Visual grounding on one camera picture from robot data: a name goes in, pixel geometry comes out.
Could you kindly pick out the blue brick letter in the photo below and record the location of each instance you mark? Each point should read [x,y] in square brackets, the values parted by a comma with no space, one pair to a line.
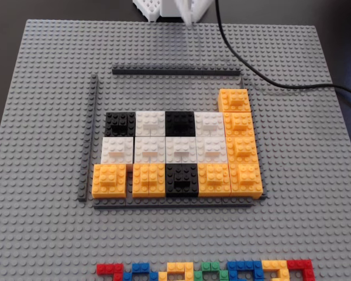
[242,265]
[140,267]

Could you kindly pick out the green brick letter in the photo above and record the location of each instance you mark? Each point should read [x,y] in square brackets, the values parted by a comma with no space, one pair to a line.
[210,266]

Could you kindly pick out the orange brick cube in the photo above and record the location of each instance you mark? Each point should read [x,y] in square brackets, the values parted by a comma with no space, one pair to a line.
[149,181]
[242,149]
[234,101]
[213,181]
[108,181]
[245,178]
[238,124]

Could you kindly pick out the white brick cube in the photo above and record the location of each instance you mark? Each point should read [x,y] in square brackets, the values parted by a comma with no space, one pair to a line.
[181,150]
[149,150]
[209,123]
[117,150]
[212,150]
[150,121]

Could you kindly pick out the red brick letter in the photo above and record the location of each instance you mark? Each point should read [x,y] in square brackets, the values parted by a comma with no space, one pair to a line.
[105,268]
[301,264]

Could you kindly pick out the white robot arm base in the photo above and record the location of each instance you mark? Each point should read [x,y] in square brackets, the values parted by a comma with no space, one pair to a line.
[146,8]

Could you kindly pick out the black brick cube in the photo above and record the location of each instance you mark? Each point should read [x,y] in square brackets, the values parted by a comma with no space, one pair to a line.
[180,123]
[181,181]
[120,123]

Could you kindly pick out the yellow brick letter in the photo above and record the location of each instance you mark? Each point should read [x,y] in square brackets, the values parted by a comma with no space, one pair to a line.
[275,265]
[178,267]

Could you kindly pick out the grey studded baseplate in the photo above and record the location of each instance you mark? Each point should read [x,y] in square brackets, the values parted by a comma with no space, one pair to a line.
[46,234]

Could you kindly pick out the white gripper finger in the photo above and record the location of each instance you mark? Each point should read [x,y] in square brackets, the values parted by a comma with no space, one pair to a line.
[185,11]
[195,11]

